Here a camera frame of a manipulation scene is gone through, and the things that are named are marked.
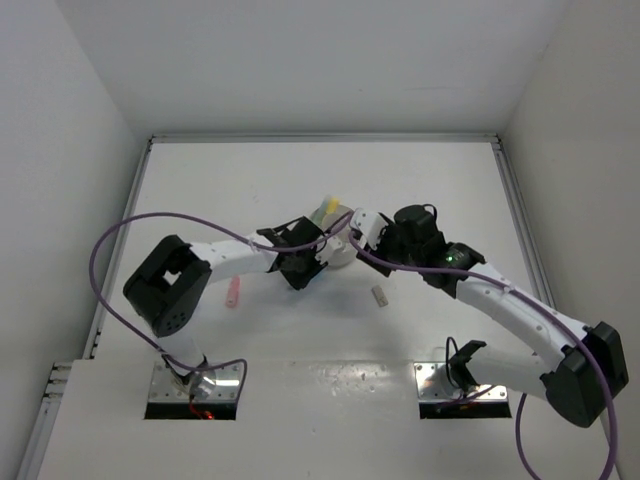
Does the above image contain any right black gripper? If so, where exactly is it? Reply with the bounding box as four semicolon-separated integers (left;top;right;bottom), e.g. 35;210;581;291
356;219;422;277

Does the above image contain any yellow highlighter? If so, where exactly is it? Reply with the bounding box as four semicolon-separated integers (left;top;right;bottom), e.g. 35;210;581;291
321;195;340;216

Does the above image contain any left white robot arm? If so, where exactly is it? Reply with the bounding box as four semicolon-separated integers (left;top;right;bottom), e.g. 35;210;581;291
123;217;343;385

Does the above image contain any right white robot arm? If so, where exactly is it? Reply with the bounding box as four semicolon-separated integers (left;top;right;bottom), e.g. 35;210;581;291
349;204;629;428

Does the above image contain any beige long eraser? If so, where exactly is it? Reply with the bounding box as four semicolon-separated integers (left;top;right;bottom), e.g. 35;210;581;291
371;285;389;308

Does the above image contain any pink highlighter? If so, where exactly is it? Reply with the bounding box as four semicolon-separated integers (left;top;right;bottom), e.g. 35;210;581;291
225;276;240;308

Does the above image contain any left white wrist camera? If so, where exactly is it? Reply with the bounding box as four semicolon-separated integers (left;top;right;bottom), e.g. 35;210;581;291
315;236;349;267

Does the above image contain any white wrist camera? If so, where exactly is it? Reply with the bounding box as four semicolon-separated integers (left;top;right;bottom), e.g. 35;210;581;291
315;236;349;267
349;208;387;250

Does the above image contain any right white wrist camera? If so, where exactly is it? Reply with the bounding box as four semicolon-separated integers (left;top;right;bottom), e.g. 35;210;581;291
349;208;387;250

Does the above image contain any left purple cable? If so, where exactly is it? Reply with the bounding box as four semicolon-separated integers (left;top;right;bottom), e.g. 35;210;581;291
89;209;357;396

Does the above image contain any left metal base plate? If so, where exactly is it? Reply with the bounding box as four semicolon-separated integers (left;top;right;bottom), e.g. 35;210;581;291
148;362;244;403

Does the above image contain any metal base plate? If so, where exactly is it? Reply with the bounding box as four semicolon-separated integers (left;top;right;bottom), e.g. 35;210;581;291
413;362;508;404
148;362;244;403

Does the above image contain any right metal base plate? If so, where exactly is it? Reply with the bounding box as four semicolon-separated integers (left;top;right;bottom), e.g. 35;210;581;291
413;362;508;404

